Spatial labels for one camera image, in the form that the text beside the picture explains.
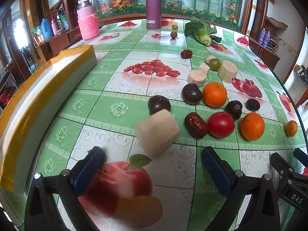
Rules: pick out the pink jar with knit sleeve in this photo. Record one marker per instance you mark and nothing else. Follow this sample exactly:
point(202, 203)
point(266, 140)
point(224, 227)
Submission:
point(87, 20)

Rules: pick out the green round fruit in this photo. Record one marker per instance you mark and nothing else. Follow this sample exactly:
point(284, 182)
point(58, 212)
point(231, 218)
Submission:
point(214, 64)

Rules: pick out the purple thermos bottle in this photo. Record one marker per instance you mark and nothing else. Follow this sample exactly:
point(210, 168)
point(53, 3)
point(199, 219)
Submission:
point(153, 14)

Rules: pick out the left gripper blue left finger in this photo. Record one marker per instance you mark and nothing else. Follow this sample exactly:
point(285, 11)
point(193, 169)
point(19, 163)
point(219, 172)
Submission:
point(85, 170)

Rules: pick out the white foam tray yellow rim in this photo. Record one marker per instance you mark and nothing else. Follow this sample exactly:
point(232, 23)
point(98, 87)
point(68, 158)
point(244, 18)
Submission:
point(29, 112)

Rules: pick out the dark red jujube date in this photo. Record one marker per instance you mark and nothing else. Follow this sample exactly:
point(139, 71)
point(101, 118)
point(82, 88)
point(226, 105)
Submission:
point(195, 125)

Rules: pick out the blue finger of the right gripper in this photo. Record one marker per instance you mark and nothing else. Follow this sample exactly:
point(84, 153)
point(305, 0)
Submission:
point(283, 168)
point(301, 156)

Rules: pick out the wooden cabinet counter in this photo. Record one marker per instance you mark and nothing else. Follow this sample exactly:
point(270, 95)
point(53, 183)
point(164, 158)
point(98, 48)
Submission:
point(50, 48)

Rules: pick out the pink bottle on counter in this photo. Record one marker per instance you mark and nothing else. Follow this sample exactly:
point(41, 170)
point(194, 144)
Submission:
point(54, 26)

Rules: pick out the brown round fruit far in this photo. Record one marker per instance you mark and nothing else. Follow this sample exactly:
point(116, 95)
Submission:
point(173, 35)

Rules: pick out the small beige cube chunk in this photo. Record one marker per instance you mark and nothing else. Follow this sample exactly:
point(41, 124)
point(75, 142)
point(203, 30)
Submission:
point(204, 67)

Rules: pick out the far red jujube date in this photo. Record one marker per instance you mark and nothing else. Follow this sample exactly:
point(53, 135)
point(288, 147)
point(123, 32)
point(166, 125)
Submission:
point(186, 54)

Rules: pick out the orange mandarin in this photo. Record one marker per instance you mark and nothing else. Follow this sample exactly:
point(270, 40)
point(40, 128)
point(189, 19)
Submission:
point(252, 126)
point(214, 94)

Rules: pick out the beige round chunk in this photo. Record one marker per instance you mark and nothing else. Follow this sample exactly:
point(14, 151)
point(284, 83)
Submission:
point(197, 77)

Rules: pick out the tiny beige chunk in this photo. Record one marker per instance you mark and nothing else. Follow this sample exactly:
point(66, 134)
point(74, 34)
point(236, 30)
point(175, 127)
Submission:
point(209, 58)

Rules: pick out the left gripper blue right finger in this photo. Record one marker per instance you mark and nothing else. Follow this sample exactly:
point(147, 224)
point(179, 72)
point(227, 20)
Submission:
point(219, 170)

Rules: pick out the green bok choy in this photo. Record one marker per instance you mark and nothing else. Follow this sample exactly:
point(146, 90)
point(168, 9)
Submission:
point(201, 31)

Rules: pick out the small orange tangerine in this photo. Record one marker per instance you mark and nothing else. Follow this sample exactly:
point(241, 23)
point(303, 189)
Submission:
point(291, 128)

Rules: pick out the small dark plum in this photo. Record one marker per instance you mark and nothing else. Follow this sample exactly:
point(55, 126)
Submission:
point(252, 105)

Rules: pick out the purple cans on shelf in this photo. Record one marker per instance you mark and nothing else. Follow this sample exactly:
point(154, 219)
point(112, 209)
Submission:
point(264, 38)

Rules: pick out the blue plastic jug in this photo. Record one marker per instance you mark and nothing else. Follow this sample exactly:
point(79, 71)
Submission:
point(46, 28)

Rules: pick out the green grape near bottle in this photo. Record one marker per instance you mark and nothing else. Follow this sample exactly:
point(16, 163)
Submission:
point(175, 27)

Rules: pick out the large beige cylinder chunk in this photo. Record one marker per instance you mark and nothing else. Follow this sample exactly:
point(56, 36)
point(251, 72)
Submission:
point(157, 132)

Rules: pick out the red tomato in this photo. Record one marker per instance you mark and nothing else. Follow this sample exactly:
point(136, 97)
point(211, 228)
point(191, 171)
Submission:
point(221, 124)

